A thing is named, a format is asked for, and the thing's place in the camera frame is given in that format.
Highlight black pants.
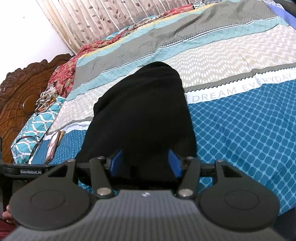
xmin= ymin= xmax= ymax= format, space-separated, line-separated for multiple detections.
xmin=75 ymin=62 xmax=197 ymax=190

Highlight left hand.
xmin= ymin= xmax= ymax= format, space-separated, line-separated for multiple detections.
xmin=3 ymin=205 xmax=16 ymax=225

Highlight teal white patterned pillow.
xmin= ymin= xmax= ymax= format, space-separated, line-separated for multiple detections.
xmin=11 ymin=84 xmax=65 ymax=164

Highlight smartphone on bed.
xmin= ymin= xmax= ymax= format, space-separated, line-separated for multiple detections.
xmin=44 ymin=130 xmax=66 ymax=165

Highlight carved wooden headboard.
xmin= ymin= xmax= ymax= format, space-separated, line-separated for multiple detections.
xmin=1 ymin=54 xmax=72 ymax=163

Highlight red floral blanket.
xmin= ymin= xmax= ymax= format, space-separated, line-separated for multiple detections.
xmin=47 ymin=3 xmax=204 ymax=98

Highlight patterned teal grey bedsheet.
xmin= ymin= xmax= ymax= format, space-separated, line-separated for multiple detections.
xmin=30 ymin=1 xmax=295 ymax=213

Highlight floral beige curtain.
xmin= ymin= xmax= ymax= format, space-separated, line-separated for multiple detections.
xmin=38 ymin=0 xmax=189 ymax=54

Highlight blue mattress edge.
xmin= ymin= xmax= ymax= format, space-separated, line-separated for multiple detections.
xmin=265 ymin=1 xmax=295 ymax=29

